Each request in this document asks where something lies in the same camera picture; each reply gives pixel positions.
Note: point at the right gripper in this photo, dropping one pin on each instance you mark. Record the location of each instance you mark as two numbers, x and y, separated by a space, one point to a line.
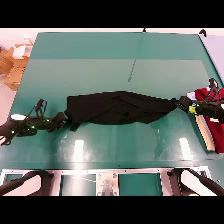
184 103

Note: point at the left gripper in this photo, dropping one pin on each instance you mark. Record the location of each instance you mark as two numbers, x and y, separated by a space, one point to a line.
58 121

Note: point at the black garment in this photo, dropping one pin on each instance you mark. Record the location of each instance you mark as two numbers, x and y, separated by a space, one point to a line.
120 107

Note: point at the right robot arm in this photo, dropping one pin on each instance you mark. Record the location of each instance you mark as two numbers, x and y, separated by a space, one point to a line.
213 110

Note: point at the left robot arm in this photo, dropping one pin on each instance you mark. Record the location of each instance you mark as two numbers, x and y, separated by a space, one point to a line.
23 126

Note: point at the stack of pale garments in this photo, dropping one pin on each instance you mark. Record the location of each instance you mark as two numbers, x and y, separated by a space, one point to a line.
204 131

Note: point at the red garment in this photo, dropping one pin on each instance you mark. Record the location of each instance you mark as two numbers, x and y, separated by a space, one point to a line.
216 133

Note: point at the brown cardboard box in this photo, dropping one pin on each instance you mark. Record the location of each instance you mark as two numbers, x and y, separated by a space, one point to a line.
14 68

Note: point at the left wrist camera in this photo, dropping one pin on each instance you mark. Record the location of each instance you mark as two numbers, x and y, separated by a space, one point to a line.
41 106

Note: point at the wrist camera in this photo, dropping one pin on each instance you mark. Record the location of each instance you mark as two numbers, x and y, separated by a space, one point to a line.
213 87
41 106

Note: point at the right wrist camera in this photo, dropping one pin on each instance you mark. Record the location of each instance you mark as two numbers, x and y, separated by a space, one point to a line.
213 87

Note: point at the silver frame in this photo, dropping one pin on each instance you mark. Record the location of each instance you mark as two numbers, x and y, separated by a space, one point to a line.
106 182

